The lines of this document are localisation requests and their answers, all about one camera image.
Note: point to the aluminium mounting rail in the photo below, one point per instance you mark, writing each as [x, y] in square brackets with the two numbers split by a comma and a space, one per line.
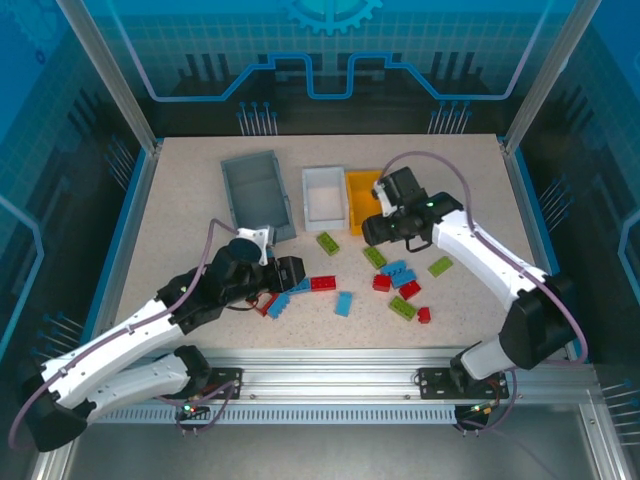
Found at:
[330, 372]

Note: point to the yellow plastic bin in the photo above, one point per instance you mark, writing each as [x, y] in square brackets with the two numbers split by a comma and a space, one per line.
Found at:
[357, 200]

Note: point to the light blue lego brick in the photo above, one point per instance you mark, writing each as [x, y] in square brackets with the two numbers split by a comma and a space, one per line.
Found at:
[343, 304]

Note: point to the aluminium frame post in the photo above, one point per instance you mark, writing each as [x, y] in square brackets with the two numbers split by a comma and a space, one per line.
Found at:
[112, 75]
[547, 75]

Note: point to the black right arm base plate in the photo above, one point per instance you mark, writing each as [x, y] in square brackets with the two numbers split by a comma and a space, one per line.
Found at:
[432, 382]

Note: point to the green lego brick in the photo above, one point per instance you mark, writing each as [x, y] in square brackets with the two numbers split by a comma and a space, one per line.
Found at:
[403, 308]
[375, 257]
[440, 266]
[328, 243]

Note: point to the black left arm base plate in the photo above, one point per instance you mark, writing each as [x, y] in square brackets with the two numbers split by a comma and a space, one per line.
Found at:
[227, 382]

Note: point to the red lego window frame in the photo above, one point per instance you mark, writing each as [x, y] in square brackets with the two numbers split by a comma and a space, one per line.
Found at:
[265, 305]

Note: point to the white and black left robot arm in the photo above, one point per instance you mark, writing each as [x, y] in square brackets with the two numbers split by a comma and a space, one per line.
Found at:
[125, 340]

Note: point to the grey plastic bin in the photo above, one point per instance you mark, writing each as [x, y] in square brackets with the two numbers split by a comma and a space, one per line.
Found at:
[255, 195]

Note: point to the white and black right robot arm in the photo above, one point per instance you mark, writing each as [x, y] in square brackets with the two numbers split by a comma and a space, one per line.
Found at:
[480, 255]

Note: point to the blue lego plate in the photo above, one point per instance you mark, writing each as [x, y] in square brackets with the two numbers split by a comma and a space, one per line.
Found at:
[280, 306]

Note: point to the white plastic bin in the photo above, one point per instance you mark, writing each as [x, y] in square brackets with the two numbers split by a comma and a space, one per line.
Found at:
[325, 200]

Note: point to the small red lego brick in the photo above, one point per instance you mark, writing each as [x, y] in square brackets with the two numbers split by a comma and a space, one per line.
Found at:
[424, 316]

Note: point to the aluminium and blue side rail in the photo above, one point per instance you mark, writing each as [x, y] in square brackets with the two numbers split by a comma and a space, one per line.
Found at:
[537, 240]
[131, 240]

